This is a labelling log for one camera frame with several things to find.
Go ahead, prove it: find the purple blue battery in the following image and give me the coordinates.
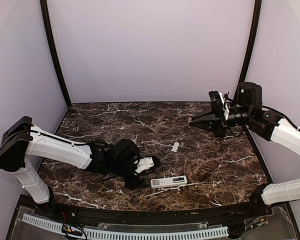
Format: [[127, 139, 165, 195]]
[[172, 177, 186, 183]]

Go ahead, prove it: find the white battery cover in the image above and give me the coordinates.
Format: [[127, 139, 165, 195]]
[[171, 142, 180, 153]]

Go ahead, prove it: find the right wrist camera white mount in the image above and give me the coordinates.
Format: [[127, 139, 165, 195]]
[[208, 90, 230, 120]]

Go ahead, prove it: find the black frame post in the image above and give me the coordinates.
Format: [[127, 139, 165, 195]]
[[39, 0, 72, 108], [237, 0, 263, 88]]

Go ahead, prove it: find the left black frame post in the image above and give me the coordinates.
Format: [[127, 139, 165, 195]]
[[39, 0, 72, 108]]

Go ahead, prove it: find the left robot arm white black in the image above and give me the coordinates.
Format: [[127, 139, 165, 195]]
[[0, 116, 153, 218]]

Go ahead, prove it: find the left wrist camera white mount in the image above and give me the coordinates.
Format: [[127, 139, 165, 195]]
[[134, 156, 161, 175]]

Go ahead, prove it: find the white slotted cable duct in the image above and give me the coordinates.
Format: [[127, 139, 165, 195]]
[[21, 213, 229, 240]]

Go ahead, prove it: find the white remote control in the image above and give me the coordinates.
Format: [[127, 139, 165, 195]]
[[150, 175, 188, 189]]

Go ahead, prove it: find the right black frame post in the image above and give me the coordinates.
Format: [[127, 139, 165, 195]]
[[237, 0, 263, 88]]

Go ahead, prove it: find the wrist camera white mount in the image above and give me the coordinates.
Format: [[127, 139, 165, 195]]
[[134, 156, 161, 175], [208, 90, 230, 120]]

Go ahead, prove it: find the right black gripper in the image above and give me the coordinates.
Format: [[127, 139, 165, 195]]
[[189, 100, 253, 139]]

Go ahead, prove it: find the black front rail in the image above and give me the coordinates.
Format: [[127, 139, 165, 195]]
[[35, 202, 268, 226]]

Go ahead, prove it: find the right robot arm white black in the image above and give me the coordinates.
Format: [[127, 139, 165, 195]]
[[189, 82, 300, 217]]

